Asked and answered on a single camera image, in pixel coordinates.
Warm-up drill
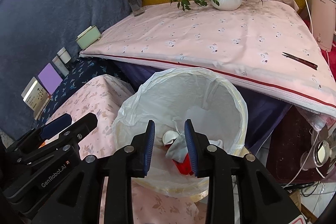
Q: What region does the red trash wrapper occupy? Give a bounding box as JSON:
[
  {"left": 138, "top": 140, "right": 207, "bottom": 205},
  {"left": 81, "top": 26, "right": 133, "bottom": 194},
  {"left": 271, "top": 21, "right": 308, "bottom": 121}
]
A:
[{"left": 173, "top": 154, "right": 194, "bottom": 176}]

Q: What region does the grey crumpled trash cloth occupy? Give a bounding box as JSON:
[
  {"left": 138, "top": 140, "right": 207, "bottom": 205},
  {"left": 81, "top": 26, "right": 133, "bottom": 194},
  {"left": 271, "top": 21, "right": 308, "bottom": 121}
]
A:
[{"left": 165, "top": 135, "right": 188, "bottom": 163}]

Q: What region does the white gold gift box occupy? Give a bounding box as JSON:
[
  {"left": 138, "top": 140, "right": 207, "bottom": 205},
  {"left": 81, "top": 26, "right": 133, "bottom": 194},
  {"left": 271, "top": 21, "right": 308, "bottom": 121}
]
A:
[{"left": 21, "top": 77, "right": 51, "bottom": 120}]

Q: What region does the pink floral round tablecloth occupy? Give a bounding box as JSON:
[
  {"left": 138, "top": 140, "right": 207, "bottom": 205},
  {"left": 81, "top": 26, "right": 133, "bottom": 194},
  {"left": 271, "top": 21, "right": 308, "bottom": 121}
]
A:
[{"left": 47, "top": 75, "right": 206, "bottom": 223}]

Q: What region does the round bin white liner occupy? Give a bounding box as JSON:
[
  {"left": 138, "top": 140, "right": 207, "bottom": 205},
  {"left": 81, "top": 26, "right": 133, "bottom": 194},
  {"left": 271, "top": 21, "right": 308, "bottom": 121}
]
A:
[{"left": 112, "top": 68, "right": 248, "bottom": 197}]

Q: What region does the white cosmetic tube bottle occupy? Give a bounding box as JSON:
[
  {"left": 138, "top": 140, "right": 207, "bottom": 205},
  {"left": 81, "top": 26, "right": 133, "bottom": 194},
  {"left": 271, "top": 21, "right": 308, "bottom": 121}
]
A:
[{"left": 52, "top": 56, "right": 69, "bottom": 77}]

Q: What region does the navy floral cloth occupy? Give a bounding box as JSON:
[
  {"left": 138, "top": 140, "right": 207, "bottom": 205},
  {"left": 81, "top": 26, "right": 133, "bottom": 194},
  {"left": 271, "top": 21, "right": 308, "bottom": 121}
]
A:
[{"left": 36, "top": 58, "right": 125, "bottom": 127}]

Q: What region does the white cosmetic jar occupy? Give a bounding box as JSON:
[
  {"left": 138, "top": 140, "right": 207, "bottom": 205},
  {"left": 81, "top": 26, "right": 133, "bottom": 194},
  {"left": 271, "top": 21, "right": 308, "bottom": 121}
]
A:
[{"left": 57, "top": 47, "right": 72, "bottom": 64}]

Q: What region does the mint green tissue box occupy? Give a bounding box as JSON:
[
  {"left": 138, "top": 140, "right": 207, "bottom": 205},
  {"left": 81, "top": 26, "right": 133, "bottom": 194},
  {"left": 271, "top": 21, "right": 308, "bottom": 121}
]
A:
[{"left": 76, "top": 26, "right": 101, "bottom": 50}]

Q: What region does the small desk fan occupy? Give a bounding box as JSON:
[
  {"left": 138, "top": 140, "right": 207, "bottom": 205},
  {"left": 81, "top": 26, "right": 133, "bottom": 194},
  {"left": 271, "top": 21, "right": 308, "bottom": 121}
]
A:
[{"left": 300, "top": 125, "right": 335, "bottom": 170}]

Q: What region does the blue-grey backdrop blanket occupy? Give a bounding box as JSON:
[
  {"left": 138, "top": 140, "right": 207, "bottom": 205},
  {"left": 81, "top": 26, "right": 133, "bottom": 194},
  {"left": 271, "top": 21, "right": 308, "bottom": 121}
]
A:
[{"left": 1, "top": 0, "right": 131, "bottom": 139}]

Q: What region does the pale pink printed table cover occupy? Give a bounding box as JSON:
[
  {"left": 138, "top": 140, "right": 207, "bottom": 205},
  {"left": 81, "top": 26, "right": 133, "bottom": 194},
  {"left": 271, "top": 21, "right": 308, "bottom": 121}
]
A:
[{"left": 80, "top": 0, "right": 335, "bottom": 117}]

